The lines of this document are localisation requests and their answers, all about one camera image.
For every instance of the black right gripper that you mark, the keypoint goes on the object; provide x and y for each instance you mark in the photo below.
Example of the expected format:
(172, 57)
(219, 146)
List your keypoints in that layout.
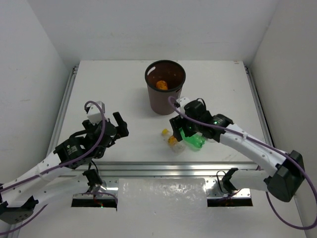
(176, 123)

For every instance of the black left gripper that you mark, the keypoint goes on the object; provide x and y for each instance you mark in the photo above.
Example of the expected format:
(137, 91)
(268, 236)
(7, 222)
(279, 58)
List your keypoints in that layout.
(114, 130)

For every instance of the clear bottle yellow cap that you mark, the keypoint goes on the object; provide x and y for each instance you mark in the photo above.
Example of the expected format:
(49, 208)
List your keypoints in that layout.
(171, 141)

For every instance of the green plastic bottle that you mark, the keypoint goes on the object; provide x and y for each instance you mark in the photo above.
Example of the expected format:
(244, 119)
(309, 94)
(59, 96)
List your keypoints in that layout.
(195, 142)

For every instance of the orange juice bottle front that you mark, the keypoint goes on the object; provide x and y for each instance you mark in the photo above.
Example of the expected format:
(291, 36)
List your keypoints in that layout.
(162, 85)

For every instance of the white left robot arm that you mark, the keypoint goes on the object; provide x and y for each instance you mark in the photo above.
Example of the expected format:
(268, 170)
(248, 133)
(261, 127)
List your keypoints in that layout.
(19, 198)

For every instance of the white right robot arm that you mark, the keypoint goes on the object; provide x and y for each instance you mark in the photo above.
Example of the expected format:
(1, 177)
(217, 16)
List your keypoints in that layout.
(280, 171)

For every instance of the brown garbage bin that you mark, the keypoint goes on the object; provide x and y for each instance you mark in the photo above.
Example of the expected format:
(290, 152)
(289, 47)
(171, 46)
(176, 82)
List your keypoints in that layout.
(173, 74)

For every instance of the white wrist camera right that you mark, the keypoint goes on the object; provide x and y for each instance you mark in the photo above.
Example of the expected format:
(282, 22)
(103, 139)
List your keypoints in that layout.
(181, 103)

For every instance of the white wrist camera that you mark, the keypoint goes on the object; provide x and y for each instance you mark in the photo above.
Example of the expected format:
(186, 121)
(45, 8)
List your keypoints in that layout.
(181, 103)
(93, 113)

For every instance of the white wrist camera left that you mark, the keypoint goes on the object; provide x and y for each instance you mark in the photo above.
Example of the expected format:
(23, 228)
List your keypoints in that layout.
(93, 113)

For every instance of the aluminium frame rail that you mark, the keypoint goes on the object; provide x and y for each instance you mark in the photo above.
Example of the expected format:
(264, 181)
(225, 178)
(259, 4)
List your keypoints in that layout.
(144, 155)

